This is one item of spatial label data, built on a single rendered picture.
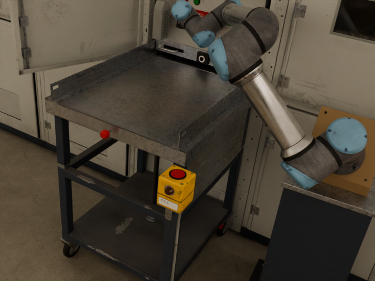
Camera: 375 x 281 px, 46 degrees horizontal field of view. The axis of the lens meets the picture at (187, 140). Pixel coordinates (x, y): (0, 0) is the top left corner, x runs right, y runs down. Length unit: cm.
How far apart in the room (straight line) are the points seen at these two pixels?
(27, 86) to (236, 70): 183
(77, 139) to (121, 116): 117
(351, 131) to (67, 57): 127
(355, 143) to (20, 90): 214
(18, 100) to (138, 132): 159
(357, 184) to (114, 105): 91
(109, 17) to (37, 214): 110
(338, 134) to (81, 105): 92
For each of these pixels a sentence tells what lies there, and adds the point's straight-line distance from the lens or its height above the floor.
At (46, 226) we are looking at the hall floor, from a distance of 244.
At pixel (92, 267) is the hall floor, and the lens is 221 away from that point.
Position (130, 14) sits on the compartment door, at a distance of 220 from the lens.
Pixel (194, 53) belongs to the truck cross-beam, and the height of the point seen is 90.
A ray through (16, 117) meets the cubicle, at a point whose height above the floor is 16.
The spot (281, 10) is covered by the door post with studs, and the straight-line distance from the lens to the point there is 190.
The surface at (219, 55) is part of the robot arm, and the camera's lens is 129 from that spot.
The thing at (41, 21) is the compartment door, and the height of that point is 105.
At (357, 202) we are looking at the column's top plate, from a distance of 158.
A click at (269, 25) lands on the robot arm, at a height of 127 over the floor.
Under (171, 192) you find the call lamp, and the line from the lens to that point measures 122.
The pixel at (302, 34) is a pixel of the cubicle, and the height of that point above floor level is 112.
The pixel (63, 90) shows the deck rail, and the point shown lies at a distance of 177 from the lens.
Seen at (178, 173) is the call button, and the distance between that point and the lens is 124.
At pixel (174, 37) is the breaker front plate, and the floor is 95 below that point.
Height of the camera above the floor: 162
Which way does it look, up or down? 31 degrees down
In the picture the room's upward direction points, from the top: 6 degrees clockwise
